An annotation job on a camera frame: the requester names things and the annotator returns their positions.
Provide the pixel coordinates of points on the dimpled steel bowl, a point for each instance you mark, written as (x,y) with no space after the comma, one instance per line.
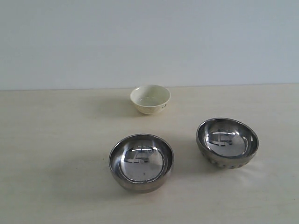
(227,143)

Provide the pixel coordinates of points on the cream ceramic bowl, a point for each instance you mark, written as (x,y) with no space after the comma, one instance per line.
(150,99)

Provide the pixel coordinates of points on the smooth steel bowl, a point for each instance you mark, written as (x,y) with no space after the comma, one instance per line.
(141,163)

